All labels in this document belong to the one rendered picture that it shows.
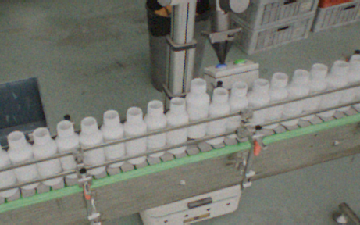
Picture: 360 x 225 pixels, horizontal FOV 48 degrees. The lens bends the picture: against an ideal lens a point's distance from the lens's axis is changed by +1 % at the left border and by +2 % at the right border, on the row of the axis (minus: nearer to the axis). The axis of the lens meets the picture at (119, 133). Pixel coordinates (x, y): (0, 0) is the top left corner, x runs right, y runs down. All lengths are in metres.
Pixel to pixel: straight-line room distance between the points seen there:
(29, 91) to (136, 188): 0.67
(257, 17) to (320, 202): 1.54
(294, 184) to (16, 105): 1.62
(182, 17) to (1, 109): 0.80
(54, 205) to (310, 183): 1.75
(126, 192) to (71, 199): 0.16
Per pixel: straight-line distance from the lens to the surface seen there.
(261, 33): 3.45
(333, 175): 2.59
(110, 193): 1.07
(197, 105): 1.00
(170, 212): 1.95
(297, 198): 2.40
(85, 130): 0.94
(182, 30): 1.65
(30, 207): 1.04
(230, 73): 1.21
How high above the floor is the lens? 1.78
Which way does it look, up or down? 43 degrees down
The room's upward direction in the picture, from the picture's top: 4 degrees counter-clockwise
